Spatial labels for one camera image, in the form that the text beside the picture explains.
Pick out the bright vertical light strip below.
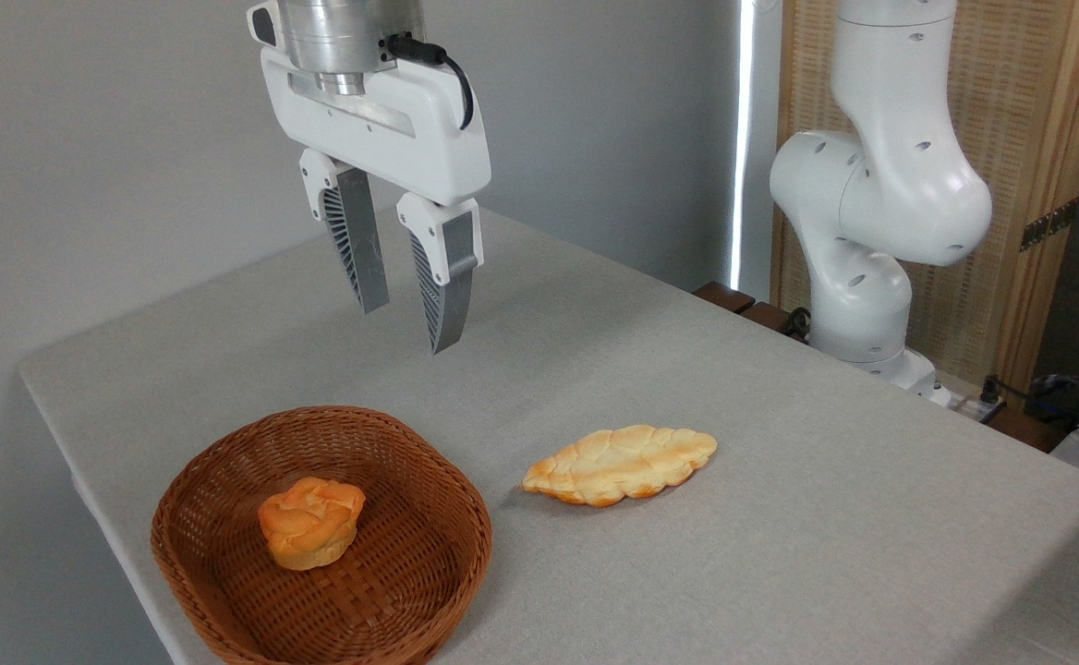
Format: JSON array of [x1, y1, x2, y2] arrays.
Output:
[[730, 0, 757, 292]]

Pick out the long braided bread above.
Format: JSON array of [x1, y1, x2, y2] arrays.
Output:
[[521, 425, 719, 508]]

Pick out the black power cable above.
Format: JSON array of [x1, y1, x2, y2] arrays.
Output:
[[981, 374, 1079, 437]]

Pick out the round orange bread roll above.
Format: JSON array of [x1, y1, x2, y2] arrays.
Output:
[[258, 477, 367, 571]]

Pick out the grey tablecloth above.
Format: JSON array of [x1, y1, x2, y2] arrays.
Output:
[[18, 205, 1079, 665]]

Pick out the brown wicker basket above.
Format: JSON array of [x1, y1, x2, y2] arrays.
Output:
[[150, 405, 493, 665]]

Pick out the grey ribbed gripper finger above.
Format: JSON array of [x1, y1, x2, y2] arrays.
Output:
[[298, 150, 391, 315], [397, 192, 485, 356]]

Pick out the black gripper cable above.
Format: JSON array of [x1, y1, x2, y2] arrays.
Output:
[[382, 33, 476, 131]]

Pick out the metal screen hinge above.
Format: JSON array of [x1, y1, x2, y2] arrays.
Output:
[[1020, 199, 1078, 252]]

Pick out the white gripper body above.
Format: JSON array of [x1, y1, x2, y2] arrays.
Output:
[[247, 1, 492, 207]]

